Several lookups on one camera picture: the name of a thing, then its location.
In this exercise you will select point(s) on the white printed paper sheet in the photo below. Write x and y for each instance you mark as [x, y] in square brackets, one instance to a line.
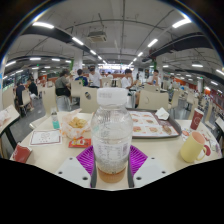
[45, 137]

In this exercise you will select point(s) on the group of beige chairs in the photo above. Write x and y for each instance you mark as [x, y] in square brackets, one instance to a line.
[76, 88]

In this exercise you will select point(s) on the person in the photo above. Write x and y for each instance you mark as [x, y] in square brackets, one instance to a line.
[20, 91]
[95, 79]
[32, 88]
[61, 82]
[154, 79]
[81, 80]
[126, 81]

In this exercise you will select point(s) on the beige square dining table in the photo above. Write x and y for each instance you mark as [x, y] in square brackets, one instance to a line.
[220, 124]
[8, 116]

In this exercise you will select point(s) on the ceiling air conditioner unit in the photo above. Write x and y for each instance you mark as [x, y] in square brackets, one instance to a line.
[97, 36]

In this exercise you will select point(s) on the red paper cup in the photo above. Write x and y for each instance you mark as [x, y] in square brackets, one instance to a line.
[196, 119]

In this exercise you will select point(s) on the clear plastic drink bottle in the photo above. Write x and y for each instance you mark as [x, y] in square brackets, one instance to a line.
[111, 133]

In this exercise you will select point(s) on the beige chair with round hole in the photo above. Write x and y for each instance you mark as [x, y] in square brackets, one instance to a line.
[87, 103]
[153, 100]

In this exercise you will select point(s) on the red sauce packet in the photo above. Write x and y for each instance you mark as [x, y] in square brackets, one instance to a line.
[80, 142]

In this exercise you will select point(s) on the group of ceiling lights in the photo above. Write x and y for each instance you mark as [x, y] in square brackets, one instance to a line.
[42, 24]

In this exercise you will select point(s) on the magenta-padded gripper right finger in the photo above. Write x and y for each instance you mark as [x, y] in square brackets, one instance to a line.
[150, 170]

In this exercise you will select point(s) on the crumpled white napkin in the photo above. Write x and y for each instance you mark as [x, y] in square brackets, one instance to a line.
[162, 113]

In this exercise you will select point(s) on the red cardboard box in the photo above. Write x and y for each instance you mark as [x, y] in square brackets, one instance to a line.
[21, 153]

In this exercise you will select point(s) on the small green-tinted bottle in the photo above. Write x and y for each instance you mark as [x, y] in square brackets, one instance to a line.
[55, 120]

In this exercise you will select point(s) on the dark food tray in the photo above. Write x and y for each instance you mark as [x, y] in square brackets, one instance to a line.
[150, 125]

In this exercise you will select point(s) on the colourful printed leaflet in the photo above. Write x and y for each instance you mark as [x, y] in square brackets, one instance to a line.
[210, 138]

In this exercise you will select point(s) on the pale yellow mug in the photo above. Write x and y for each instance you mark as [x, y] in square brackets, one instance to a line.
[191, 148]

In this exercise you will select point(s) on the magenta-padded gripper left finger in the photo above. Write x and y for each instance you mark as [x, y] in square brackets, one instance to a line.
[71, 170]

